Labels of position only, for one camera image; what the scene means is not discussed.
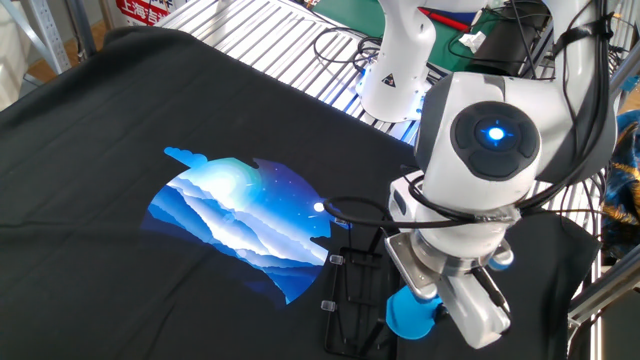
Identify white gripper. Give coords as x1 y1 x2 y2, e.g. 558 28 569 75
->
388 170 512 350

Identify blue plastic cup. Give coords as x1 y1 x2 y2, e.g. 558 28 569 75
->
385 286 445 342

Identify blue gold patterned cloth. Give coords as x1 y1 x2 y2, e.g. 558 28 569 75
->
599 110 640 266

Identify black rolled mat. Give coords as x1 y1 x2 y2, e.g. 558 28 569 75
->
469 4 551 76

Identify white crumpled paper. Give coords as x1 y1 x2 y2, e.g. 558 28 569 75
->
457 30 489 54

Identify red pen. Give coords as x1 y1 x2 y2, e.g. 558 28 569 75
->
417 5 474 34

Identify green mat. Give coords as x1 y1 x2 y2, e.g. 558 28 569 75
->
312 0 516 76

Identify black cloth with blue print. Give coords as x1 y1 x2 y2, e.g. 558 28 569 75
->
0 25 603 360

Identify red white sign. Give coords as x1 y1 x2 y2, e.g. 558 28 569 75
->
114 0 176 27

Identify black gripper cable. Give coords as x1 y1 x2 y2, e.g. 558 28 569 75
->
399 0 619 317

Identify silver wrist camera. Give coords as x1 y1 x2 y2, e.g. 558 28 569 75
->
383 232 444 304

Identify black wire cup rack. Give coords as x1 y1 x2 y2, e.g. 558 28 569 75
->
319 215 401 360

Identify black camera cable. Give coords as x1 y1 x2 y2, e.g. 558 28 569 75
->
322 0 619 230

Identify aluminium frame bar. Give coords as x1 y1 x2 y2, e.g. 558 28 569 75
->
567 259 640 326

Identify aluminium frame post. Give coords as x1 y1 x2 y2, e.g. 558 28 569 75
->
609 49 640 96

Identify black velcro strap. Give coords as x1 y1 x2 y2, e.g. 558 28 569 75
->
552 13 616 47

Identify dark grey metal post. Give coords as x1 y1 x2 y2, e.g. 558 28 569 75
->
67 0 99 59

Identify grey perforated metal post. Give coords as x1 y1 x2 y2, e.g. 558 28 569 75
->
19 0 71 75

